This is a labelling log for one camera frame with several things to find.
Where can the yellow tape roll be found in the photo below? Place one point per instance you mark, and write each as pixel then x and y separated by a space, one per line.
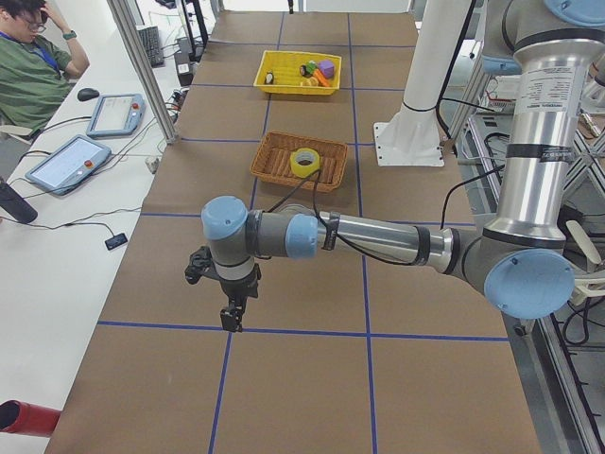
pixel 304 162

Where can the toy carrot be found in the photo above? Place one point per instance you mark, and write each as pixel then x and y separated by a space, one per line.
pixel 322 80

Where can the black cylinder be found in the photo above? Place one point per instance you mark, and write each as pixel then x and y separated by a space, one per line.
pixel 15 205

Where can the white camera stand column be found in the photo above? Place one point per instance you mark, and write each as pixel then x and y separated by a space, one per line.
pixel 412 136

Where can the purple foam block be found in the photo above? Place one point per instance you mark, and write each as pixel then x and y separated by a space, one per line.
pixel 327 68

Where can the panda figurine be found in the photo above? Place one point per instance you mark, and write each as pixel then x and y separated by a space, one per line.
pixel 269 78

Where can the black keyboard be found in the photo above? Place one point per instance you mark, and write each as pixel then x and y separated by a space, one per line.
pixel 150 39

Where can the brown wicker basket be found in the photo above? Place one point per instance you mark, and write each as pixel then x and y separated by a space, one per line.
pixel 286 159

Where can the toy croissant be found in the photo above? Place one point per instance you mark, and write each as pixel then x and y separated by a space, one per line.
pixel 310 82

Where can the teach pendant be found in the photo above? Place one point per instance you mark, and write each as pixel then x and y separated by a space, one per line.
pixel 69 166
pixel 116 115

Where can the black computer mouse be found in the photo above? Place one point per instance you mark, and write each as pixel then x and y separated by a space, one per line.
pixel 86 94

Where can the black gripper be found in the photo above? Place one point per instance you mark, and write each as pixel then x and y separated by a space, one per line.
pixel 238 288

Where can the yellow woven basket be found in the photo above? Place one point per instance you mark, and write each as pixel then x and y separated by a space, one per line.
pixel 285 65

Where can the small black usb hub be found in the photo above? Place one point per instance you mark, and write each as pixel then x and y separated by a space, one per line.
pixel 116 241

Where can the far teach pendant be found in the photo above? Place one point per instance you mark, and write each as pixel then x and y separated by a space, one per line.
pixel 116 115

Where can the red cylinder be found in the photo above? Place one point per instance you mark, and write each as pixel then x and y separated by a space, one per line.
pixel 18 417

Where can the seated person green shirt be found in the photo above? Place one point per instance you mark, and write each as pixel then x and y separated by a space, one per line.
pixel 40 54

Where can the near teach pendant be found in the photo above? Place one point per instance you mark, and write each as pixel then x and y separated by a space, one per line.
pixel 69 166

